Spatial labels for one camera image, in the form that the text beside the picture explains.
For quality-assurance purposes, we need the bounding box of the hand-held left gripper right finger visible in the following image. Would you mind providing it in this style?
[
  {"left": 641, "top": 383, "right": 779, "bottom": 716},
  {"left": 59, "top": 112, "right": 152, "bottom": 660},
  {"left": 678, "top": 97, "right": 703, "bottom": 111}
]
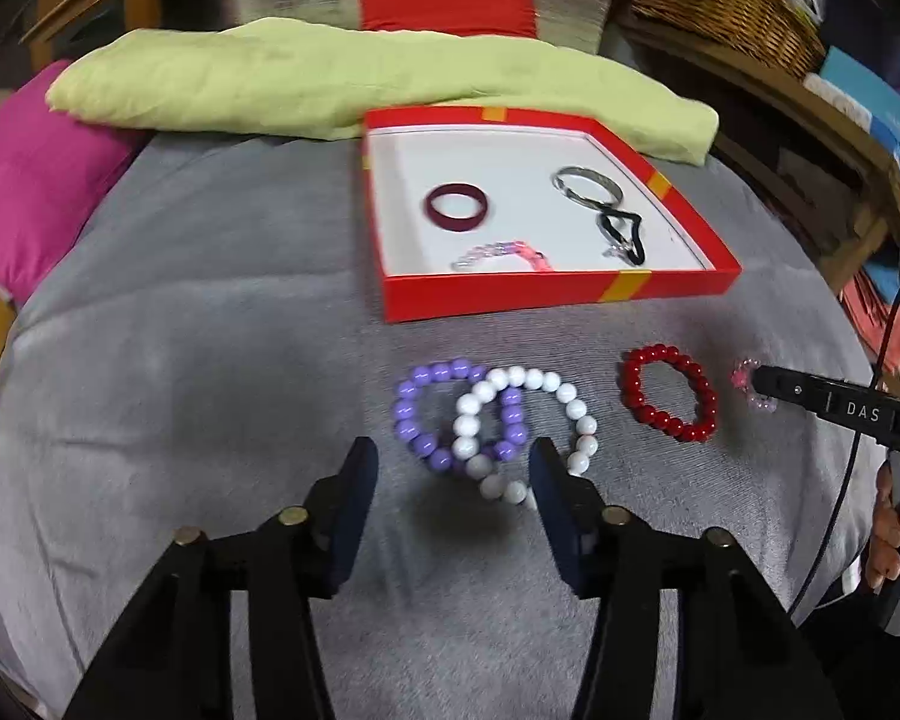
[{"left": 529, "top": 436, "right": 845, "bottom": 720}]

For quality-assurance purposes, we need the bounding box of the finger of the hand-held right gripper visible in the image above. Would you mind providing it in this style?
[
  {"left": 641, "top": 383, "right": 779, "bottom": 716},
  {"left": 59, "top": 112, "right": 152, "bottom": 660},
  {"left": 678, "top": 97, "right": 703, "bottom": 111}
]
[{"left": 750, "top": 364, "right": 900, "bottom": 451}]

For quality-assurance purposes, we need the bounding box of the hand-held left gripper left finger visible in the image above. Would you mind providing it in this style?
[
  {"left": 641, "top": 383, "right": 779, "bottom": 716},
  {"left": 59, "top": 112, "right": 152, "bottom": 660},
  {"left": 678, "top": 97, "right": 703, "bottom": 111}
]
[{"left": 60, "top": 436, "right": 380, "bottom": 720}]

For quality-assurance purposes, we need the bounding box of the pink crystal bead bracelet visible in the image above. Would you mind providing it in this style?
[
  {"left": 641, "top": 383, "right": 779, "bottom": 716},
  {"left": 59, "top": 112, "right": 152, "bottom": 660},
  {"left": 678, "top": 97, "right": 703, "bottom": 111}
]
[
  {"left": 731, "top": 360, "right": 779, "bottom": 415},
  {"left": 451, "top": 240, "right": 552, "bottom": 275}
]

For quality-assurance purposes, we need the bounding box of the white bead bracelet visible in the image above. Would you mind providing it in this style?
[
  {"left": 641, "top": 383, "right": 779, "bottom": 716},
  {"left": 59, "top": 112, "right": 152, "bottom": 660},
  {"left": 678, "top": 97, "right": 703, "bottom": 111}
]
[{"left": 454, "top": 366, "right": 597, "bottom": 505}]

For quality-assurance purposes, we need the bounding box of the purple bead bracelet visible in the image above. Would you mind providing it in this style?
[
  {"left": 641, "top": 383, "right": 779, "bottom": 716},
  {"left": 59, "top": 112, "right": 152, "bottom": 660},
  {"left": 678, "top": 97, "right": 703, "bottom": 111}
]
[{"left": 394, "top": 358, "right": 527, "bottom": 472}]

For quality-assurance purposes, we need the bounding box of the red bead bracelet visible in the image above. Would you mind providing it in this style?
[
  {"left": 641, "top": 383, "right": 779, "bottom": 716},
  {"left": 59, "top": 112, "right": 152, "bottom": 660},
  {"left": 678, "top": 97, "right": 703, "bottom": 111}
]
[{"left": 620, "top": 343, "right": 719, "bottom": 443}]

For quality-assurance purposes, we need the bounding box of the red jewelry box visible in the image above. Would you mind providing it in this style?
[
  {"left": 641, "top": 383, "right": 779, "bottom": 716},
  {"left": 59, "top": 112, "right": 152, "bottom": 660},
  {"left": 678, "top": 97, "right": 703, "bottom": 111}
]
[{"left": 364, "top": 106, "right": 743, "bottom": 323}]

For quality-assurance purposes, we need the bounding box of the person's right hand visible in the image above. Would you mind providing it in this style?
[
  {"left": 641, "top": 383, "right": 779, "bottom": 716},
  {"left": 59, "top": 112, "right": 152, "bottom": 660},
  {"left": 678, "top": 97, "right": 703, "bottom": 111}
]
[{"left": 866, "top": 461, "right": 900, "bottom": 593}]

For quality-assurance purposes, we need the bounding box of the silver metal bangle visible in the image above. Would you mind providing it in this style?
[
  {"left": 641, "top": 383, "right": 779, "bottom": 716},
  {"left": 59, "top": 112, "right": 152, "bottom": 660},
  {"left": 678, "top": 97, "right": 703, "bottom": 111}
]
[{"left": 553, "top": 166, "right": 623, "bottom": 205}]

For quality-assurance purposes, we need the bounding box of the wooden shelf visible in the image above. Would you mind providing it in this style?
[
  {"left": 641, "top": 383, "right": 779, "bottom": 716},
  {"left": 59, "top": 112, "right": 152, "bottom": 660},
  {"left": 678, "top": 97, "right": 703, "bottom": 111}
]
[{"left": 622, "top": 11, "right": 900, "bottom": 293}]

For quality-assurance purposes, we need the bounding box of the blue cardboard box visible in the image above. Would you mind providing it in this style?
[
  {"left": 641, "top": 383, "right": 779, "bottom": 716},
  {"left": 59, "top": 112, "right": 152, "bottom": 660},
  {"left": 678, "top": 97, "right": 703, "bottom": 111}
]
[{"left": 821, "top": 46, "right": 900, "bottom": 166}]

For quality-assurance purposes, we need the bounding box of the dark red bangle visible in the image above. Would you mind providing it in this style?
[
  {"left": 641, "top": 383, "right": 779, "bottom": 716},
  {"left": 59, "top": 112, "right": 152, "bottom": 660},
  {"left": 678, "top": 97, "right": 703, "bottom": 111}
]
[{"left": 424, "top": 184, "right": 490, "bottom": 233}]

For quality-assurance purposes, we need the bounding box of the wicker basket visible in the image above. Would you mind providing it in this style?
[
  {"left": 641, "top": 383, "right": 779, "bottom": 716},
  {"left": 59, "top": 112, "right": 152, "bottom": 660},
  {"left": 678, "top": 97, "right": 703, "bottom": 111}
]
[{"left": 628, "top": 0, "right": 827, "bottom": 80}]

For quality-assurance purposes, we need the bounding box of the light green blanket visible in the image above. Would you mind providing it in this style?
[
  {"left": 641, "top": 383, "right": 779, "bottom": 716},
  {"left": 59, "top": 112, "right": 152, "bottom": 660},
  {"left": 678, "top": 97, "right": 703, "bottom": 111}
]
[{"left": 45, "top": 17, "right": 721, "bottom": 164}]

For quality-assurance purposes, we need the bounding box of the magenta pillow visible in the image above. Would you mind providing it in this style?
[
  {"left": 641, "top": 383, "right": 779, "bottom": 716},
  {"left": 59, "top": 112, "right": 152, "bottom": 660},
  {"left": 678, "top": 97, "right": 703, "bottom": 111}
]
[{"left": 0, "top": 60, "right": 147, "bottom": 308}]

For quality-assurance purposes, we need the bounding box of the small red cushion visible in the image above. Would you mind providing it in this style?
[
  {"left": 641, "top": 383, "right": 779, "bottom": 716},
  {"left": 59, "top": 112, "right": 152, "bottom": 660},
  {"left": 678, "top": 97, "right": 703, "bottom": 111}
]
[{"left": 358, "top": 0, "right": 537, "bottom": 38}]

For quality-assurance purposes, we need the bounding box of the black cable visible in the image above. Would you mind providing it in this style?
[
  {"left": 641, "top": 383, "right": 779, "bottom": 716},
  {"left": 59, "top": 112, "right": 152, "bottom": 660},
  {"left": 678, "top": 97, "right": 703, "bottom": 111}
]
[{"left": 787, "top": 289, "right": 900, "bottom": 616}]

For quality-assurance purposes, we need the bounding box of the black hair tie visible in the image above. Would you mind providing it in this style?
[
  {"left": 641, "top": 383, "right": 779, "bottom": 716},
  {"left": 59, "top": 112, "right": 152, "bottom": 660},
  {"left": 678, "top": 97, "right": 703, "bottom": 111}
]
[{"left": 596, "top": 204, "right": 650, "bottom": 267}]

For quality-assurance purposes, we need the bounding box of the wooden cabinet frame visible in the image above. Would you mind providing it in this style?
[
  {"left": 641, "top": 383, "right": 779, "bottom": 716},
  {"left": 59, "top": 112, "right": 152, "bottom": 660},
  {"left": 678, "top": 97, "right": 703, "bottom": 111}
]
[{"left": 19, "top": 0, "right": 158, "bottom": 72}]

